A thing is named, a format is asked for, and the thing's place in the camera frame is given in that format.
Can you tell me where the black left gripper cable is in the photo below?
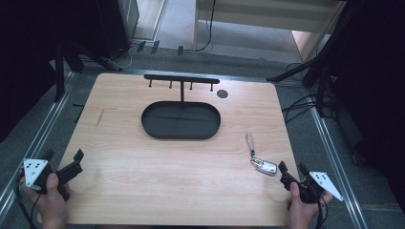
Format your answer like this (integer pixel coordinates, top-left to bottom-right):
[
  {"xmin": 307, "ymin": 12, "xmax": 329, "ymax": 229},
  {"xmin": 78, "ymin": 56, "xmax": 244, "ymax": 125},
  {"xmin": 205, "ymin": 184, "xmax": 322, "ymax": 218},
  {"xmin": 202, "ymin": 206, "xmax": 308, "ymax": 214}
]
[{"xmin": 13, "ymin": 171, "xmax": 43, "ymax": 229}]

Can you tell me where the black hanging cable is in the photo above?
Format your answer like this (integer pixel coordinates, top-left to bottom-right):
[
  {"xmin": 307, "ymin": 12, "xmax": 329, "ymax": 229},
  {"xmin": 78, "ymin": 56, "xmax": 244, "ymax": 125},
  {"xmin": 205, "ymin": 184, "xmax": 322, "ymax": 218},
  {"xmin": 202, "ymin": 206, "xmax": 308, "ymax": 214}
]
[{"xmin": 193, "ymin": 0, "xmax": 218, "ymax": 52}]

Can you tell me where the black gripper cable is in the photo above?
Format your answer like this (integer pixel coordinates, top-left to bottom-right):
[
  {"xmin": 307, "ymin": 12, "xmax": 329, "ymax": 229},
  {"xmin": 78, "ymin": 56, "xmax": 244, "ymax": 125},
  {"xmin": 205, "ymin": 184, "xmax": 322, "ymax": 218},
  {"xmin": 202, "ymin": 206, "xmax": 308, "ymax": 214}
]
[
  {"xmin": 314, "ymin": 190, "xmax": 330, "ymax": 229},
  {"xmin": 13, "ymin": 171, "xmax": 43, "ymax": 229}
]

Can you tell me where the black metal stand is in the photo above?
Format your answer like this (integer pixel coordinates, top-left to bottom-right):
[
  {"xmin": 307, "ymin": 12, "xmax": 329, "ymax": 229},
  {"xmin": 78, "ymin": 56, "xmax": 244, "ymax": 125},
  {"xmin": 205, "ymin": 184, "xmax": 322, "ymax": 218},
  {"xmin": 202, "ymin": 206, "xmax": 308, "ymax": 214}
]
[
  {"xmin": 53, "ymin": 37, "xmax": 124, "ymax": 103},
  {"xmin": 266, "ymin": 47, "xmax": 339, "ymax": 119}
]

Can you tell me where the black key rack with tray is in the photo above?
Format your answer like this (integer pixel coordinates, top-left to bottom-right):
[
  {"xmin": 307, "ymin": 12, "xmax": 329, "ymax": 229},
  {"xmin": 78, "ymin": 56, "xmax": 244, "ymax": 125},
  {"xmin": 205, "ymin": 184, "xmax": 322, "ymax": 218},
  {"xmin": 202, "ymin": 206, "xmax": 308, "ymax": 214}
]
[{"xmin": 140, "ymin": 73, "xmax": 222, "ymax": 140}]

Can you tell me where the person's left hand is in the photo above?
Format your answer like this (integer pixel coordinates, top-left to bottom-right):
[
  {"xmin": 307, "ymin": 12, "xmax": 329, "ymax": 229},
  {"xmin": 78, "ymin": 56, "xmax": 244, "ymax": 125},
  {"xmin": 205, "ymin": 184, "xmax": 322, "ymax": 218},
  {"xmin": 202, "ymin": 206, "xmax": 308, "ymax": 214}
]
[{"xmin": 19, "ymin": 173, "xmax": 71, "ymax": 229}]

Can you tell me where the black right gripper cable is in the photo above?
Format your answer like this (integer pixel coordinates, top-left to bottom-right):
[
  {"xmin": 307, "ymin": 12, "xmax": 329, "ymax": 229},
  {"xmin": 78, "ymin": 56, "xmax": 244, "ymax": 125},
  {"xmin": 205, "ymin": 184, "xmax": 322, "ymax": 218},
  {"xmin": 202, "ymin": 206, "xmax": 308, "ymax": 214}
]
[{"xmin": 314, "ymin": 190, "xmax": 330, "ymax": 229}]

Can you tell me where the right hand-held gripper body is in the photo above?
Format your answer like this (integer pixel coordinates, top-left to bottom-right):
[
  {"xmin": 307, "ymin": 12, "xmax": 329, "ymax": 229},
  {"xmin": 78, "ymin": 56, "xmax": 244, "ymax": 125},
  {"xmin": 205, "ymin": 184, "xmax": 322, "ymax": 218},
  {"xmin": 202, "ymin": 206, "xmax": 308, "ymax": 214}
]
[{"xmin": 279, "ymin": 171, "xmax": 345, "ymax": 205}]

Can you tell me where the silver car key with strap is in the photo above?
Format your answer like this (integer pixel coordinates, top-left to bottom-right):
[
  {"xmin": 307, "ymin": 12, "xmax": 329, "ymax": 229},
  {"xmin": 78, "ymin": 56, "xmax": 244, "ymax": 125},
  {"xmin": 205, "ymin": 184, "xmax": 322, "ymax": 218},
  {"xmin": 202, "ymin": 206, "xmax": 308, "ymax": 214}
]
[{"xmin": 245, "ymin": 131, "xmax": 278, "ymax": 177}]

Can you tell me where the dark curtain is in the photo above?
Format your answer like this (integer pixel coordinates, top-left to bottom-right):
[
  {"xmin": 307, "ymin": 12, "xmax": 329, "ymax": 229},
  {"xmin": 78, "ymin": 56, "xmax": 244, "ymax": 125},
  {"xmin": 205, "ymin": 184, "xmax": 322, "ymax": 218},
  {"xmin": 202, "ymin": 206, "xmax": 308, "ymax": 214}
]
[
  {"xmin": 328, "ymin": 0, "xmax": 405, "ymax": 213},
  {"xmin": 0, "ymin": 0, "xmax": 99, "ymax": 144}
]

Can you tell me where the aluminium frame rail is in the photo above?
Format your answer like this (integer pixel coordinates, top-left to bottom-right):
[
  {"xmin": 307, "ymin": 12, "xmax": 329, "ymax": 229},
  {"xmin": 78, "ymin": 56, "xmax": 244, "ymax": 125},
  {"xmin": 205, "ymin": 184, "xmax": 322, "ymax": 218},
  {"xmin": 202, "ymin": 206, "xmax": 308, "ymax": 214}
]
[
  {"xmin": 0, "ymin": 71, "xmax": 78, "ymax": 220},
  {"xmin": 305, "ymin": 90, "xmax": 371, "ymax": 229}
]

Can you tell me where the white cable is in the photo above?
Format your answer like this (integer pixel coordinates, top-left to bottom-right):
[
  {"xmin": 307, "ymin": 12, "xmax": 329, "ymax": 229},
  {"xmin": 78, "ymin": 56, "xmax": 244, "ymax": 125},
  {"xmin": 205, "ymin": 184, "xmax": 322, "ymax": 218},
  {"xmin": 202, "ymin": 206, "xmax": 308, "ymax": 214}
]
[{"xmin": 107, "ymin": 44, "xmax": 134, "ymax": 70}]

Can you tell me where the white desk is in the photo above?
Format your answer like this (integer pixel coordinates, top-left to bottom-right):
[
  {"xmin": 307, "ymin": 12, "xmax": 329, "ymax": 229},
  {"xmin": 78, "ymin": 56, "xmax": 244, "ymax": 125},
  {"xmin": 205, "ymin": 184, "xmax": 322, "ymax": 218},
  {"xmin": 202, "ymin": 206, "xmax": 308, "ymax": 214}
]
[{"xmin": 193, "ymin": 0, "xmax": 348, "ymax": 63}]

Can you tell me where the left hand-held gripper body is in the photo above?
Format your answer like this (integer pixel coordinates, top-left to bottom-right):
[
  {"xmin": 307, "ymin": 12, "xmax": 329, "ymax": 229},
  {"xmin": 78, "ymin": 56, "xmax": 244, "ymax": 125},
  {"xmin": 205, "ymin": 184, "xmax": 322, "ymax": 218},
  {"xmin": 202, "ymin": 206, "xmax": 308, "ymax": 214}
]
[{"xmin": 23, "ymin": 157, "xmax": 84, "ymax": 202}]

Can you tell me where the black cabinet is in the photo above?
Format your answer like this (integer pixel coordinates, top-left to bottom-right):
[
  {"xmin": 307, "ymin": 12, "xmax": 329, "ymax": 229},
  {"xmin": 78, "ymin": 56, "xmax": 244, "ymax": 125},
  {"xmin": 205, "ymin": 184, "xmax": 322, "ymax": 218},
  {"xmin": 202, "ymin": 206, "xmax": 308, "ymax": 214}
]
[{"xmin": 95, "ymin": 0, "xmax": 141, "ymax": 60}]

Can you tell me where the bundle of black floor cables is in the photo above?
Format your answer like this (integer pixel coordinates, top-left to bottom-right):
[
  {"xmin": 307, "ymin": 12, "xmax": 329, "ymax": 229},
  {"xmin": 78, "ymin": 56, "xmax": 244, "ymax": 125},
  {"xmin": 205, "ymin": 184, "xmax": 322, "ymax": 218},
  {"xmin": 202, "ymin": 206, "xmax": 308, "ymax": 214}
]
[{"xmin": 281, "ymin": 61, "xmax": 337, "ymax": 124}]

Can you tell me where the person's right hand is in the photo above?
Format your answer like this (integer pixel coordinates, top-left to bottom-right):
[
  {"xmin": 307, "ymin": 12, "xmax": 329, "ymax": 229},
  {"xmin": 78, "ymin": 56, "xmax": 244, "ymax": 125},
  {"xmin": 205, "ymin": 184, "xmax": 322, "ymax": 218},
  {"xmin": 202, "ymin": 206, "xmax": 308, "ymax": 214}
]
[{"xmin": 286, "ymin": 181, "xmax": 334, "ymax": 229}]

